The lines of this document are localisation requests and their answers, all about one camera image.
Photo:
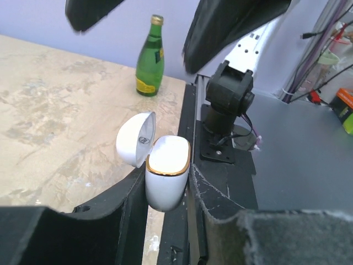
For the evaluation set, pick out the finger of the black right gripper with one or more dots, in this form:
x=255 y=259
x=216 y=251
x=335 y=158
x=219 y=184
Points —
x=84 y=14
x=218 y=23

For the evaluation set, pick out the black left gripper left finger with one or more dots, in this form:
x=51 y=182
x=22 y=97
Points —
x=108 y=229

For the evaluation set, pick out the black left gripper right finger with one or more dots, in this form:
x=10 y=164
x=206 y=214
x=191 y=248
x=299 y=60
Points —
x=262 y=234

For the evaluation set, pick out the white earbud charging case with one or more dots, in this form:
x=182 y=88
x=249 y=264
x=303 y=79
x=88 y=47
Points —
x=166 y=160

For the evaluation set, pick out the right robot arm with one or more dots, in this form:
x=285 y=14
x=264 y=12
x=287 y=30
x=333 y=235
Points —
x=229 y=92

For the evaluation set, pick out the green glass bottle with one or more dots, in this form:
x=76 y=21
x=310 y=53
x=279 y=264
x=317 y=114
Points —
x=150 y=64

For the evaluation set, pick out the orange green cardboard box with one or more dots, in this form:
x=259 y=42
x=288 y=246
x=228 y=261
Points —
x=342 y=107

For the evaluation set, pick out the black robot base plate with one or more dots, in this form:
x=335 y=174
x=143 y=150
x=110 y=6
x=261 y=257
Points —
x=182 y=240

